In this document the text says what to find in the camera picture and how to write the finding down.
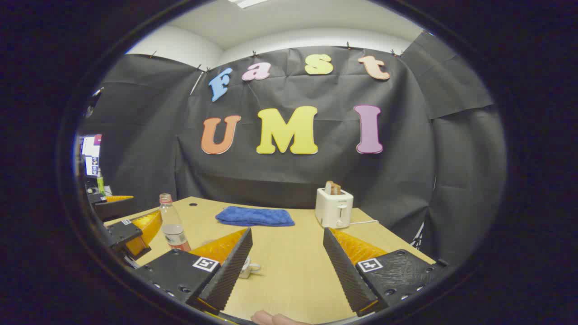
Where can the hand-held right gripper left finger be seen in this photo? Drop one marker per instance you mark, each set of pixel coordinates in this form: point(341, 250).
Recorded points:
point(232, 266)

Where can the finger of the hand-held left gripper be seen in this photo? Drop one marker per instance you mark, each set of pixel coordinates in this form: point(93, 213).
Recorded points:
point(124, 232)
point(115, 208)

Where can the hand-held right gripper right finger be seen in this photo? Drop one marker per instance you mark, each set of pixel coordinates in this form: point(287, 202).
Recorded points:
point(345, 271)

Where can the white teacup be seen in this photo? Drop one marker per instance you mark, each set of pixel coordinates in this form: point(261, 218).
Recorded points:
point(248, 268)

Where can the clear plastic water bottle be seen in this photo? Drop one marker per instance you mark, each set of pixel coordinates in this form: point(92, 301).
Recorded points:
point(173, 223)

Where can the green bottle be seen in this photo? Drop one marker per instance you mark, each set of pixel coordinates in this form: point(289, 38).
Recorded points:
point(100, 183)

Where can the computer monitor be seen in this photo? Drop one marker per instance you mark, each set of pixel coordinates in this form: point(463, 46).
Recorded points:
point(91, 155)

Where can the blue towel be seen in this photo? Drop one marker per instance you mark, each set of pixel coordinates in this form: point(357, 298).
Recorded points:
point(255, 216)

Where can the white toaster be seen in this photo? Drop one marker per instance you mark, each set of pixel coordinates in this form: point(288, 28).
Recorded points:
point(333, 210)

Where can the toast bread slice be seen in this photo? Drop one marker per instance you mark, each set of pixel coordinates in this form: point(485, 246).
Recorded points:
point(333, 188)

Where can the black backdrop cloth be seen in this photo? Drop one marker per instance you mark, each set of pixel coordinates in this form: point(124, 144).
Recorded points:
point(316, 176)

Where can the ceiling light panel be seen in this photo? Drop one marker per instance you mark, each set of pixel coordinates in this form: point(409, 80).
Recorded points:
point(246, 2)

